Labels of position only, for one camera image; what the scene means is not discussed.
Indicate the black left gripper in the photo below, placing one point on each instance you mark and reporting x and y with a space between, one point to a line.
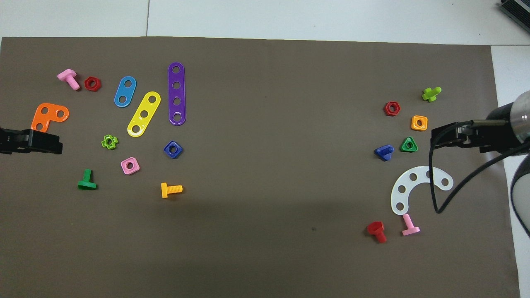
14 140

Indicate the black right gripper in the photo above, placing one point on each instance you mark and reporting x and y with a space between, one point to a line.
488 136

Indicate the blue plastic screw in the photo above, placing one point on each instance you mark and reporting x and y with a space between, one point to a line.
383 151

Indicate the blue square plastic nut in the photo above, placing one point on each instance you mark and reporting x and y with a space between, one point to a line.
167 151

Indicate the orange square plastic nut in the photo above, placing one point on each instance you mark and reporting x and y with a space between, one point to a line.
413 123

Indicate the green triangular plastic nut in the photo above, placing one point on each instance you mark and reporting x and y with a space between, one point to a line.
403 148

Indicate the light green cross-head screw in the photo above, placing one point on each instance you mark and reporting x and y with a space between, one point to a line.
430 95

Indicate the green plastic screw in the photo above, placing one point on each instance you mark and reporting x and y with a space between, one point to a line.
87 184

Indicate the light green cross nut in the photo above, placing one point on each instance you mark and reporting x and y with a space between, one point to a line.
104 142

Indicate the red hexagonal plastic nut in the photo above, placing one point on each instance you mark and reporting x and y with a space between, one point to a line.
386 109
87 84

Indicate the pink plastic screw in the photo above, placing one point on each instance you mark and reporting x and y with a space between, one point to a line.
67 75
410 230

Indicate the pink square plastic nut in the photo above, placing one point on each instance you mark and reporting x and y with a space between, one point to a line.
124 167

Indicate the red plastic screw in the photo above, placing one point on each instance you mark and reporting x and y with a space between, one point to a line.
376 227

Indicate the orange plastic screw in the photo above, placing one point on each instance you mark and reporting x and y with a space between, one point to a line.
165 190

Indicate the orange L-shaped plastic plate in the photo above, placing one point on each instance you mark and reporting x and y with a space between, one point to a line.
51 111

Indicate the white curved perforated plate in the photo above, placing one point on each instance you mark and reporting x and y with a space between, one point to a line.
421 174

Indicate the blue two-hole plastic strip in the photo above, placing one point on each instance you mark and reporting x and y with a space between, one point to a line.
125 92

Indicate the yellow three-hole plastic strip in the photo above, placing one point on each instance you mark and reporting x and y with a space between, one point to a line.
148 106

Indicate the purple four-hole plastic strip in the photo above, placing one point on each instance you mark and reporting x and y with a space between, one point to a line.
177 77

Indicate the grey finned metal device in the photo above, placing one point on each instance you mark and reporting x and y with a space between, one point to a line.
517 9

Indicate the brown table mat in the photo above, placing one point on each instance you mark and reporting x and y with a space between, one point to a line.
265 124

